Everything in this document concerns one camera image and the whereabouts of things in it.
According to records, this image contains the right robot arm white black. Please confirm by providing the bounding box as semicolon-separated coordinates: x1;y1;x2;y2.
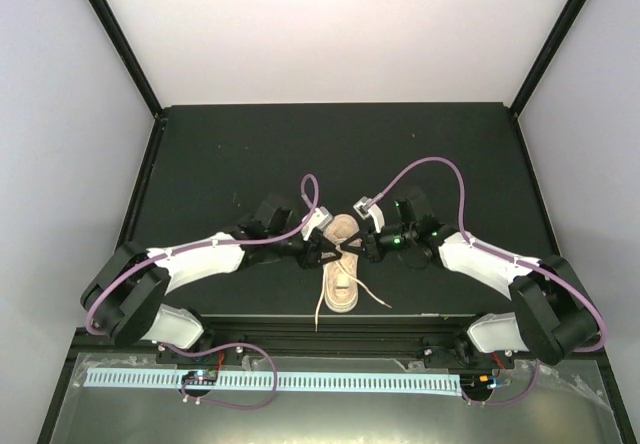
340;189;602;367

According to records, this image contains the right small circuit board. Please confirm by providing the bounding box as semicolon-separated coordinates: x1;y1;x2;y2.
472;374;512;389

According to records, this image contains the right black frame post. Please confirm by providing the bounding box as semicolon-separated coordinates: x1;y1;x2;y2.
509;0;588;118

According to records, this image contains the beige sneaker shoe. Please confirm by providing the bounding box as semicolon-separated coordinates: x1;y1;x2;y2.
321;214;359;313

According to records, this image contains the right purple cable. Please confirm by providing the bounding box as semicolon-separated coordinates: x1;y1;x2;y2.
374;157;609;408

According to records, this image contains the black frame post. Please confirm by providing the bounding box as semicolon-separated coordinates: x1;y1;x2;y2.
87;0;163;119
509;0;588;118

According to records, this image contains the left small circuit board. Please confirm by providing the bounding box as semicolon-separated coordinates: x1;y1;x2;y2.
181;370;218;386

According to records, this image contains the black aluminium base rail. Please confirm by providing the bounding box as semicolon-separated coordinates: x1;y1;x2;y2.
204;314;471;357

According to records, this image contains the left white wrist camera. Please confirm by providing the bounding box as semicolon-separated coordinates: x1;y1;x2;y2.
301;206;334;241

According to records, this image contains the white shoelace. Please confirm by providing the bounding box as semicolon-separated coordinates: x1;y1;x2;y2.
314;254;392;331

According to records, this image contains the small circuit board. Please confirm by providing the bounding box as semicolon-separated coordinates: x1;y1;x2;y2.
181;370;218;386
472;374;512;389

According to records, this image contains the left black frame post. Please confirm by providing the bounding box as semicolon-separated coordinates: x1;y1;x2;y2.
87;0;163;119

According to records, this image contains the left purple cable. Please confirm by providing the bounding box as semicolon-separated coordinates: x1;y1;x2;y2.
85;174;321;335

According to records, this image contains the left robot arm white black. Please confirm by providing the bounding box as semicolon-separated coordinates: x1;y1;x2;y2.
80;195;341;363

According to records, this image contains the white slotted cable duct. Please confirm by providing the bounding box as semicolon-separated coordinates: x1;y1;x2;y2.
83;368;462;397

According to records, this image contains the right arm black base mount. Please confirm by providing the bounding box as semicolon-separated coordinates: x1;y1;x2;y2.
419;345;515;370

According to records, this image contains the purple cable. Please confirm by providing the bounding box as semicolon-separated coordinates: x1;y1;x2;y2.
85;174;321;335
374;157;609;408

